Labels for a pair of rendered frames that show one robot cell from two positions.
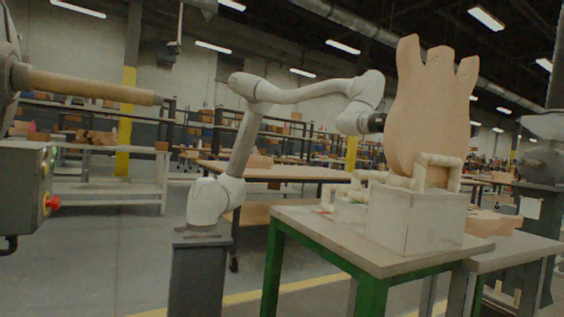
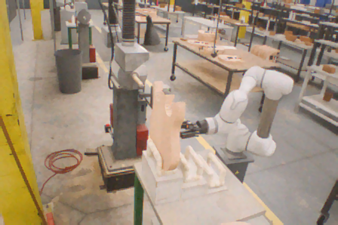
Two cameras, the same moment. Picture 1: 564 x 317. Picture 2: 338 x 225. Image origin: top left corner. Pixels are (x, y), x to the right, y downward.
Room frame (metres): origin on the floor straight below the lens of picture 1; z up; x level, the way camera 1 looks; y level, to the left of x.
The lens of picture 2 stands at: (0.95, -1.57, 2.01)
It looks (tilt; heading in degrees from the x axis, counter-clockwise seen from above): 27 degrees down; 96
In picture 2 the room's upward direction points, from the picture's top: 6 degrees clockwise
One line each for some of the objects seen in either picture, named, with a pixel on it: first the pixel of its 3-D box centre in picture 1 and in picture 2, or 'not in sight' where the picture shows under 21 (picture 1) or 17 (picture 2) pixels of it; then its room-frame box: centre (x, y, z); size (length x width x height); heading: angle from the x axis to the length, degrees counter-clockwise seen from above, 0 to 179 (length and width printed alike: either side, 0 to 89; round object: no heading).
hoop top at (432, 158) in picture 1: (440, 160); (155, 150); (0.78, -0.44, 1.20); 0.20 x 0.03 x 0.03; 118
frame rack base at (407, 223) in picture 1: (416, 216); (161, 175); (0.82, -0.42, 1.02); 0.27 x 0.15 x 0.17; 119
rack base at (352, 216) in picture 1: (377, 215); (185, 176); (0.96, -0.35, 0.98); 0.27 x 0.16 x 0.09; 119
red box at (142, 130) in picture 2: not in sight; (139, 134); (0.43, 0.76, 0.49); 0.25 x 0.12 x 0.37; 122
